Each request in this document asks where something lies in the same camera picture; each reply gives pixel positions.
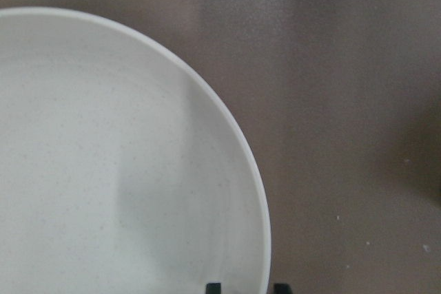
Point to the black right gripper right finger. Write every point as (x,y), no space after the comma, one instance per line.
(281,288)

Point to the white round plate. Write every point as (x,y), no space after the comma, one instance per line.
(122,171)

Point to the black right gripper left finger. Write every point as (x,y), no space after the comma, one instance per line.
(213,288)

